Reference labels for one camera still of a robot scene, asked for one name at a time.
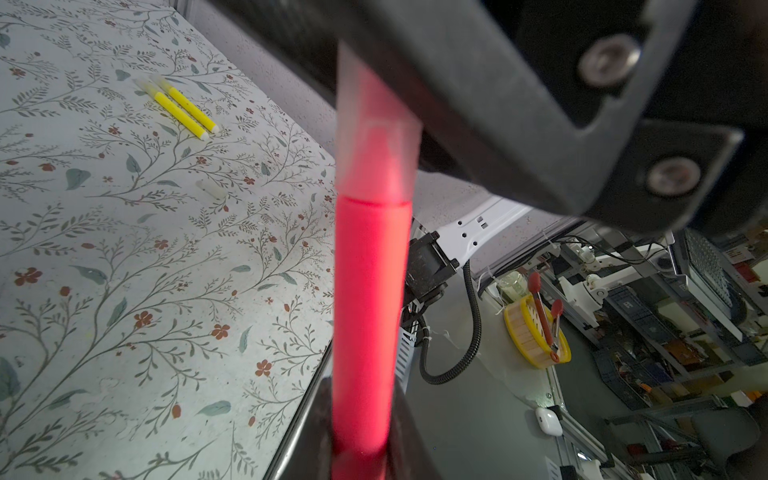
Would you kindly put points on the clear pen cap pink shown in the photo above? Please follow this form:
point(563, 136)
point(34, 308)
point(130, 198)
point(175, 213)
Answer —
point(377, 137)

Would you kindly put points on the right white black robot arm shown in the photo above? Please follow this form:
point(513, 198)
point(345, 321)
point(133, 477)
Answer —
point(474, 234)

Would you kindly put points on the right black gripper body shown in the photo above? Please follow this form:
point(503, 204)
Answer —
point(697, 154)

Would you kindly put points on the pink highlighter pen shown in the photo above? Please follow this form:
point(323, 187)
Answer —
point(370, 257)

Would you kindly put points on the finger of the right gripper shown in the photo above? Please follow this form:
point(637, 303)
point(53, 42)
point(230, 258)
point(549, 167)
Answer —
point(537, 101)

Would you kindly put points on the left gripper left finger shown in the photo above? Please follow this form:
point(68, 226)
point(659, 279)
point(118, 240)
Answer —
point(309, 452)

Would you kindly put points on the yellow highlighter pen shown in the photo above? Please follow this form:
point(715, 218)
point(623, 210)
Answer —
point(172, 108)
point(186, 104)

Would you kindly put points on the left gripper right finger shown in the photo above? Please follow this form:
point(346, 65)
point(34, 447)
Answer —
point(408, 458)

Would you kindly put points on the yellow basket with tongs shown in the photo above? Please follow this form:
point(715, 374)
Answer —
point(536, 329)

